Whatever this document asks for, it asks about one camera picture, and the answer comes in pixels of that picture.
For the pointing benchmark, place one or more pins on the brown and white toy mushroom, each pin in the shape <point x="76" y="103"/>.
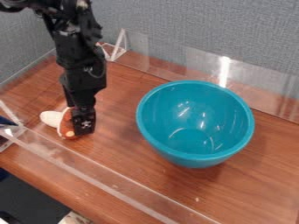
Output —
<point x="59" y="120"/>

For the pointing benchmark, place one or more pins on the clear acrylic barrier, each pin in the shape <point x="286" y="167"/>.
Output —
<point x="268" y="90"/>
<point x="37" y="74"/>
<point x="94" y="190"/>

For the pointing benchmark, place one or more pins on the clear acrylic corner bracket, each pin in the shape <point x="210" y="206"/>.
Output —
<point x="114" y="51"/>

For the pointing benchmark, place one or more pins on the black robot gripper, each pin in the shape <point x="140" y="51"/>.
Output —
<point x="84" y="77"/>

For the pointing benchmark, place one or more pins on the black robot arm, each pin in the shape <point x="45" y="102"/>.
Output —
<point x="62" y="15"/>

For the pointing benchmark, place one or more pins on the blue plastic bowl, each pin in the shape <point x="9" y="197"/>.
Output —
<point x="196" y="123"/>

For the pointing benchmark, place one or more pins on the clear acrylic left barrier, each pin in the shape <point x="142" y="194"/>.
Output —
<point x="37" y="74"/>

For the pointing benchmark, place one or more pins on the clear acrylic front barrier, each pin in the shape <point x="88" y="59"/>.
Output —
<point x="94" y="190"/>

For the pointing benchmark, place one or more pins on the clear acrylic back barrier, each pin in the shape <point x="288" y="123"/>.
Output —
<point x="268" y="90"/>

